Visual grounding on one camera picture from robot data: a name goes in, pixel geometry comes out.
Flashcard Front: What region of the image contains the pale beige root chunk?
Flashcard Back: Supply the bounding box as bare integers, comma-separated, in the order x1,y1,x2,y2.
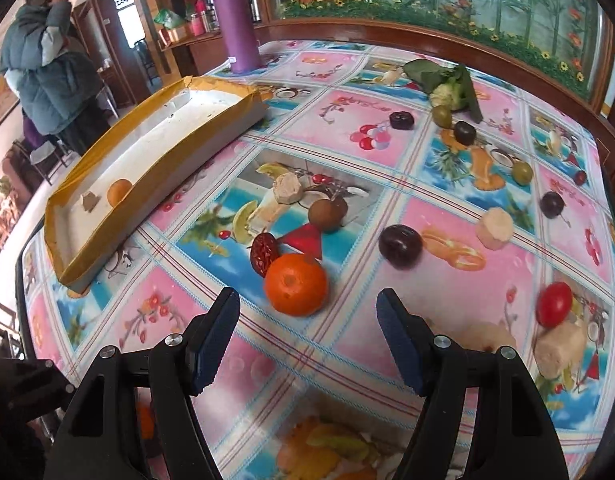
476,208,514,249

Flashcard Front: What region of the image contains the green leafy vegetable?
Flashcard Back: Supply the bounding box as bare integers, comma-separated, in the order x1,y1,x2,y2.
403,58,484,123

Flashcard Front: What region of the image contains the small orange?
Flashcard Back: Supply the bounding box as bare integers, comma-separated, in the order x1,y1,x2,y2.
107,180,134,207

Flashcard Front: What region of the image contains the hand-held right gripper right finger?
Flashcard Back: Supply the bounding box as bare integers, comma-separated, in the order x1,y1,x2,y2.
376,287,571,480

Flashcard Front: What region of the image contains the red tomato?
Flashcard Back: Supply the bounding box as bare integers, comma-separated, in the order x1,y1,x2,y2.
536,281,573,329

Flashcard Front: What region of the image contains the wooden chair grey cushion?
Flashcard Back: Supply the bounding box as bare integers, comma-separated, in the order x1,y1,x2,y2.
17,137,70,186

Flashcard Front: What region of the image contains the green bag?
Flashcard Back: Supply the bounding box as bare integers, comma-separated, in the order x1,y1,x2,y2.
154,9,185,31

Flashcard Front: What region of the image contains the red date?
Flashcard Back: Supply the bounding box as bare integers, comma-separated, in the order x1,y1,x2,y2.
250,232,279,277

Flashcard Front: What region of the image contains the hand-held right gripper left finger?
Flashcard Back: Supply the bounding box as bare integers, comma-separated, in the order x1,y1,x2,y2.
43,287,240,480

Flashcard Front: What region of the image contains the large dark purple plum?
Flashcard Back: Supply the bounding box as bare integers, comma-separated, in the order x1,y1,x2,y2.
378,225,423,267

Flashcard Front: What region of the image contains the large orange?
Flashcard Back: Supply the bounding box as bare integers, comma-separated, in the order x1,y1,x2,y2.
264,253,329,317

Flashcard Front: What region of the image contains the beige faceted root chunk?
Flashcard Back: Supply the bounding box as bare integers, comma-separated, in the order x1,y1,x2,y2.
272,172,304,206

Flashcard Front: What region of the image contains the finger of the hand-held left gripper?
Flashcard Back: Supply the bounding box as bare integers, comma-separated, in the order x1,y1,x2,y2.
0,355,75,411

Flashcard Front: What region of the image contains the wooden sideboard cabinet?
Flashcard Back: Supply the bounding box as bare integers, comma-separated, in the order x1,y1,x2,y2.
160,27,233,81

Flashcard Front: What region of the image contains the white foam tray yellow tape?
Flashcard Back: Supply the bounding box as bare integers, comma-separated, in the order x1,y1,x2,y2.
44,76,268,293

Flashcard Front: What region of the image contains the purple thermos bottle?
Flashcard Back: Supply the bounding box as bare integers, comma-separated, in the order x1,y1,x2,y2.
208,0,262,75

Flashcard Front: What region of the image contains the brown round fruit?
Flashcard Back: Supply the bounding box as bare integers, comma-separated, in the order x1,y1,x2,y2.
308,198,348,233

